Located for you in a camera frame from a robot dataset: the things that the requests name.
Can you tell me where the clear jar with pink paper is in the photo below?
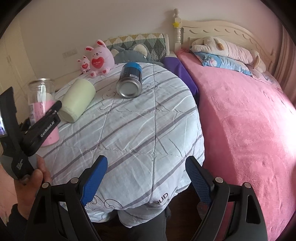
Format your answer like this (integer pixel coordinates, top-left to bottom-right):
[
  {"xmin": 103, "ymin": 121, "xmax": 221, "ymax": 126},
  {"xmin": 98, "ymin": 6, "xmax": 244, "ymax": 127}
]
[{"xmin": 28, "ymin": 78, "xmax": 60, "ymax": 147}]

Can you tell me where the pale green cup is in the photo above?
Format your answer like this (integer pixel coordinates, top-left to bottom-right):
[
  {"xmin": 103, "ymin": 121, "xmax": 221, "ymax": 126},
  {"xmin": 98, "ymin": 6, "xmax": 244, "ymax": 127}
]
[{"xmin": 59, "ymin": 78, "xmax": 96, "ymax": 123}]

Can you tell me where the person's left hand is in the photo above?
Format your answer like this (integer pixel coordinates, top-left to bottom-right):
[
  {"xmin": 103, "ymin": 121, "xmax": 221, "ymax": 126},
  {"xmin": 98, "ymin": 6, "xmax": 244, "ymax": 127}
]
[{"xmin": 14, "ymin": 155, "xmax": 52, "ymax": 220}]

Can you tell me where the cream wardrobe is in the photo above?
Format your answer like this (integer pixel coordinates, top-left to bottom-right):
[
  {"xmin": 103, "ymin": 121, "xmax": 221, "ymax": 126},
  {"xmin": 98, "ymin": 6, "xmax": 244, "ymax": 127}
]
[{"xmin": 1, "ymin": 18, "xmax": 36, "ymax": 123}]

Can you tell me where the cream folded board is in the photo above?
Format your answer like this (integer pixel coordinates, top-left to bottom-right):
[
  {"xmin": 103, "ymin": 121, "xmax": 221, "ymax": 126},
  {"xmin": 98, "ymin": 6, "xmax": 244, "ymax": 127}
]
[{"xmin": 54, "ymin": 70, "xmax": 82, "ymax": 91}]

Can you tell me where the small pink bunny plush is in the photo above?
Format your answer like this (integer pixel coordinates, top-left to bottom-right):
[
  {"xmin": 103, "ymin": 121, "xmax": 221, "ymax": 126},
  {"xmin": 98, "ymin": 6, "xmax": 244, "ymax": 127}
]
[{"xmin": 77, "ymin": 56, "xmax": 90, "ymax": 73}]

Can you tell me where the pink fleece blanket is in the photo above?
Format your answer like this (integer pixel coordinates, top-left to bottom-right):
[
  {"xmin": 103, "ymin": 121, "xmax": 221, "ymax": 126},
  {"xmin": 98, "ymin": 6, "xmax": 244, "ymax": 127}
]
[{"xmin": 177, "ymin": 50, "xmax": 295, "ymax": 240}]

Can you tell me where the large pink bunny plush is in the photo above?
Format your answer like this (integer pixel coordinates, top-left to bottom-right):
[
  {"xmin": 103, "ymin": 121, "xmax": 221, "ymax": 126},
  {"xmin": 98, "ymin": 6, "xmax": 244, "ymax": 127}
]
[{"xmin": 85, "ymin": 40, "xmax": 115, "ymax": 78}]

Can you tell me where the blue metal can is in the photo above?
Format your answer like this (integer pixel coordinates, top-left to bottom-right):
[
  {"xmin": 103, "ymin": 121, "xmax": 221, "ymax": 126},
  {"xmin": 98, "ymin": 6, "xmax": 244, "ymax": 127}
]
[{"xmin": 116, "ymin": 62, "xmax": 142, "ymax": 98}]

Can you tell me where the striped light blue quilt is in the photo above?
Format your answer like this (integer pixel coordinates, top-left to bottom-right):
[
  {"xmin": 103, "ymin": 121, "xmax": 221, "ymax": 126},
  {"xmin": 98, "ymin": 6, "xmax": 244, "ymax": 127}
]
[{"xmin": 38, "ymin": 63, "xmax": 205, "ymax": 227}]

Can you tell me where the grey plush toy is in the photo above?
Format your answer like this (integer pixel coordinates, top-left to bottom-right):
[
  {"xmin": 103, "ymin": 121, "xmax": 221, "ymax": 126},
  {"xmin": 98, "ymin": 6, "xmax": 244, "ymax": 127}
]
[{"xmin": 111, "ymin": 44, "xmax": 164, "ymax": 67}]

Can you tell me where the green patchwork pillow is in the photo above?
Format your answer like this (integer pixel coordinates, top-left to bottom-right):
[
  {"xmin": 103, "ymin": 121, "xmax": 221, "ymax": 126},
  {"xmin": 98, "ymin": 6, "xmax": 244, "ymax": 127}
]
[{"xmin": 104, "ymin": 33, "xmax": 170, "ymax": 61}]

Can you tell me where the blue cartoon pillow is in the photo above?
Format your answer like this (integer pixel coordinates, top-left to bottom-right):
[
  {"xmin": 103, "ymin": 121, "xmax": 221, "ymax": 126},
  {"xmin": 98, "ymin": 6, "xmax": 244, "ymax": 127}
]
[{"xmin": 194, "ymin": 52, "xmax": 252, "ymax": 76}]

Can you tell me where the purple sheet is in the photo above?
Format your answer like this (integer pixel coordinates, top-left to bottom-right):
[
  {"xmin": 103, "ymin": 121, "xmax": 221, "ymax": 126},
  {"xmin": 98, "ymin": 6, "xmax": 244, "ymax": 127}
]
[{"xmin": 162, "ymin": 57, "xmax": 200, "ymax": 106}]

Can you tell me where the long pink white plush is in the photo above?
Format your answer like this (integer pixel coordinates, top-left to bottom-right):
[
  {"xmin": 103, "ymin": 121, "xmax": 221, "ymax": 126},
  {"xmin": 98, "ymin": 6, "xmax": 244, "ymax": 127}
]
[{"xmin": 191, "ymin": 37, "xmax": 266, "ymax": 73}]

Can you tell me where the cream wooden headboard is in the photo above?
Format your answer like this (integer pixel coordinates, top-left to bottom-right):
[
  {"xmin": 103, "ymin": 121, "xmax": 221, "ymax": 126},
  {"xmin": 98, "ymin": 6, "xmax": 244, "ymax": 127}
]
[{"xmin": 173, "ymin": 9, "xmax": 276, "ymax": 72}]

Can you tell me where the wall outlet plate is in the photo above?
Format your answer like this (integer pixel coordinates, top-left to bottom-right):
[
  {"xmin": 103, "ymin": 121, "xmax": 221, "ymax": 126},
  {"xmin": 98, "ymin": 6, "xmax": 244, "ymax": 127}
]
[{"xmin": 62, "ymin": 49, "xmax": 78, "ymax": 58}]

